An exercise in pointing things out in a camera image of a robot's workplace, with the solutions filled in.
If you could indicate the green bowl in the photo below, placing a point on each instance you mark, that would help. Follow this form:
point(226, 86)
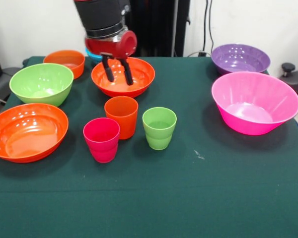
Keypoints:
point(39, 86)

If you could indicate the small deep orange bowl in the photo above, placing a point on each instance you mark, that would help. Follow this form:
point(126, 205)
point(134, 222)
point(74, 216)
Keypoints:
point(69, 60)

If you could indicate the purple bowl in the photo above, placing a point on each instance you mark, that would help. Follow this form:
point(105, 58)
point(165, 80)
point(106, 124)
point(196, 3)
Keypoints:
point(241, 59)

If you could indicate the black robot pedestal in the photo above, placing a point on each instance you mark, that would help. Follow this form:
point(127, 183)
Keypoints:
point(159, 24)

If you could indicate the green cup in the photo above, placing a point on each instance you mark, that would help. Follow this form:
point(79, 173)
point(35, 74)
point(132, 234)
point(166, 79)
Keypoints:
point(159, 134)

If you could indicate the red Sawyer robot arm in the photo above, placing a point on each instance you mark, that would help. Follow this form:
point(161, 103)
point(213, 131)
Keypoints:
point(101, 15)

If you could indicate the wide orange bowl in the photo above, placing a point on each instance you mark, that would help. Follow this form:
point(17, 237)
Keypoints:
point(27, 136)
point(144, 77)

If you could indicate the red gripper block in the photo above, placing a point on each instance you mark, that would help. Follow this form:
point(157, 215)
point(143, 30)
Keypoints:
point(109, 47)

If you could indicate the crimson red cup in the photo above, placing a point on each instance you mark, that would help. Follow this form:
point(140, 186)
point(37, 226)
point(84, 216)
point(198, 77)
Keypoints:
point(101, 141)

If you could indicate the small blue bowl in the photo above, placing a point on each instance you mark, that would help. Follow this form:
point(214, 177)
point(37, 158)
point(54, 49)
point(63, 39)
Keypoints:
point(93, 57)

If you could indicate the large pink bowl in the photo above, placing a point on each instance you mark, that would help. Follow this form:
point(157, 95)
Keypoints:
point(255, 119)

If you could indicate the orange cup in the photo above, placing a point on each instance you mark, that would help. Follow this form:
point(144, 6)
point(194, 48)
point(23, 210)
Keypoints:
point(121, 116)

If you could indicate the black round knob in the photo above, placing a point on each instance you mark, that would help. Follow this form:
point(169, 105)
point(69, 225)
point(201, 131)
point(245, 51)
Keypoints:
point(288, 67)

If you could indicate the dark green tablecloth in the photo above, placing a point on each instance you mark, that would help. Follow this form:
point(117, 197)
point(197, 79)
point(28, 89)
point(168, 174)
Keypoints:
point(149, 198)

